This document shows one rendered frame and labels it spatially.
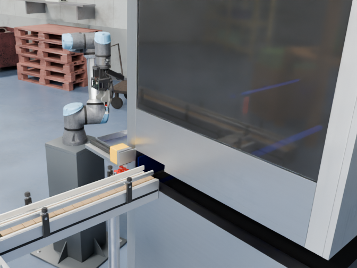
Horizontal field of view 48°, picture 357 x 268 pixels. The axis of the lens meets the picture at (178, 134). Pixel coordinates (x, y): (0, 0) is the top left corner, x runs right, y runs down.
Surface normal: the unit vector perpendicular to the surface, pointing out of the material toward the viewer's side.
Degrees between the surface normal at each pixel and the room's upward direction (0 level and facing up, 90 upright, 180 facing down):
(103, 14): 90
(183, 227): 90
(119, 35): 90
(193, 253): 90
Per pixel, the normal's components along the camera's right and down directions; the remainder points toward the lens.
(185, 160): -0.73, 0.22
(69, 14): -0.49, 0.30
